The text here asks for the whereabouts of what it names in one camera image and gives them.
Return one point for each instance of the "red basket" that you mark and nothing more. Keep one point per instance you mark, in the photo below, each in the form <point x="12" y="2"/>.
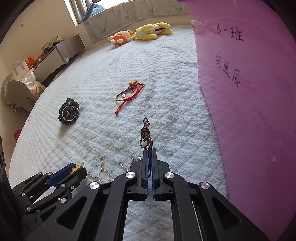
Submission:
<point x="17" y="134"/>

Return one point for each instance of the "grey chair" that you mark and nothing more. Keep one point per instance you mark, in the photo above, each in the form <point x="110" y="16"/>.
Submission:
<point x="15" y="94"/>

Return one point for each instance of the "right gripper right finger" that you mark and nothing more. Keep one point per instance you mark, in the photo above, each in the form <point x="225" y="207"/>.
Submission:
<point x="199" y="211"/>

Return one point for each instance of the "white plastic bag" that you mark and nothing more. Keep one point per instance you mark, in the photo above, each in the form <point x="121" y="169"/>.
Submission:
<point x="33" y="84"/>

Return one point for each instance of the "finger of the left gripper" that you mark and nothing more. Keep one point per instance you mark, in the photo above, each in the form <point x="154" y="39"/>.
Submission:
<point x="60" y="175"/>
<point x="64" y="186"/>

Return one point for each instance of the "grey white desk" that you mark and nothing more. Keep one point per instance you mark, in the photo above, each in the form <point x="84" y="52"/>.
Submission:
<point x="58" y="56"/>

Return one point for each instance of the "yellow plush toy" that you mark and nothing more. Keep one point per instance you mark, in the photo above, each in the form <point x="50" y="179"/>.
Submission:
<point x="151" y="31"/>

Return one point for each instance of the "light blue bed cover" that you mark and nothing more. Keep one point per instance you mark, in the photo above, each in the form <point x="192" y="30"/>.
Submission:
<point x="116" y="88"/>

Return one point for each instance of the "grey patterned window cloth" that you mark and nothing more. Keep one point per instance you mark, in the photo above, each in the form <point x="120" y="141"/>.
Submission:
<point x="110" y="21"/>

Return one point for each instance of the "blue plush toy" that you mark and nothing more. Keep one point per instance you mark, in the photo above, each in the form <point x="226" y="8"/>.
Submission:
<point x="93" y="10"/>

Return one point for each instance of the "orange plush toy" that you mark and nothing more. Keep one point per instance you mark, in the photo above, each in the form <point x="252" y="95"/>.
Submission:
<point x="121" y="38"/>

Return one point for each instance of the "grey curtain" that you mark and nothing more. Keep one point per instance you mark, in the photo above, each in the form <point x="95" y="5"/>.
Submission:
<point x="77" y="9"/>

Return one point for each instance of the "black wrist watch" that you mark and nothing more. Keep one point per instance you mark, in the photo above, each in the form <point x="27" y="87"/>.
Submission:
<point x="69" y="112"/>

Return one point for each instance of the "white paper bag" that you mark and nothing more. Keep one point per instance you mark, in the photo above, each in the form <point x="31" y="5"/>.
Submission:
<point x="20" y="69"/>

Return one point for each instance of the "gold chain yellow charm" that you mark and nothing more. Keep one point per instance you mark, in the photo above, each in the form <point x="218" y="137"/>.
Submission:
<point x="102" y="168"/>

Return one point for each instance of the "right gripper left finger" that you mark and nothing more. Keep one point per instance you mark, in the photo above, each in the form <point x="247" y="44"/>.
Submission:
<point x="98" y="211"/>

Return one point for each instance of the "pink plastic tub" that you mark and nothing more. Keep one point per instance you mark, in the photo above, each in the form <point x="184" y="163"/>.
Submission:
<point x="246" y="69"/>

